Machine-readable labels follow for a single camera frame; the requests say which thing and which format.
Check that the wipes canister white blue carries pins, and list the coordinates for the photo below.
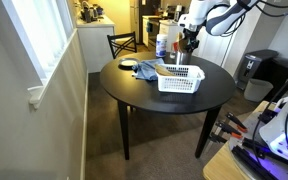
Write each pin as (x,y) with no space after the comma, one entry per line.
(161,45)

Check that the black dining chair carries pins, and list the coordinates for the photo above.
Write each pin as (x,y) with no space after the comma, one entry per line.
(121,41)

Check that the wooden flat spatula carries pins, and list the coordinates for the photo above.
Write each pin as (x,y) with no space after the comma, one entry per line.
(180,40)

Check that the white kitchen counter cabinet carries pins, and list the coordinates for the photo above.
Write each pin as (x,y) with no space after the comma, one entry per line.
(94,43)

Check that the black coffee maker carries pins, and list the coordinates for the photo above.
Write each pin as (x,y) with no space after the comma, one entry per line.
(87,12)

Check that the white plastic basket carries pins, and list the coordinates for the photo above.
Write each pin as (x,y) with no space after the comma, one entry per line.
(179,83)

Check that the metal base plate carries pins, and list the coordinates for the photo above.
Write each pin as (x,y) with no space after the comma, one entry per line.
(247,146)

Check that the round black dining table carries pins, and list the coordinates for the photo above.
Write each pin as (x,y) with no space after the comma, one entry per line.
(144,96)

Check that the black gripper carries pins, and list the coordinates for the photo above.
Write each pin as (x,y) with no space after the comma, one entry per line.
(191,36)

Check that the black spatula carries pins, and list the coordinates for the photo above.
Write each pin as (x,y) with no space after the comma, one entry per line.
(189,50)

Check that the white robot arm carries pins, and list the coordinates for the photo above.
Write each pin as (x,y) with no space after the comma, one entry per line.
(217,16)

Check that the white waste bin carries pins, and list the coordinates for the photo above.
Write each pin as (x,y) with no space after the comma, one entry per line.
(257,90)

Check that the wooden spoon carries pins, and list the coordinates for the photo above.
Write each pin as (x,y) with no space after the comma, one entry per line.
(159,67)
(165,71)

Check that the wooden mounting board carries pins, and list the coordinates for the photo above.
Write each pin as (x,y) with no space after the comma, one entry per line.
(217,165)

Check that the window with white blinds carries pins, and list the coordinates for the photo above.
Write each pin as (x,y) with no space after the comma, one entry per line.
(39,30)

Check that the blue cloth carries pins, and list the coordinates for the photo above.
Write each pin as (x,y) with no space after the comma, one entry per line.
(145,69)

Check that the red spatula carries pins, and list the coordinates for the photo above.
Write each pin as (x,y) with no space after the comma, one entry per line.
(175,47)

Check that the black orange clamp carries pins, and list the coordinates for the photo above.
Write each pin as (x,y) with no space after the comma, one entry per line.
(219,137)
(227,128)
(235,120)

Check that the metal utensil holder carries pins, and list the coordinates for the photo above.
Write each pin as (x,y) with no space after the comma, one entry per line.
(183,58)

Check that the clear drinking glass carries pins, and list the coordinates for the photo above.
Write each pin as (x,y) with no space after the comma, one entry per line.
(173,53)

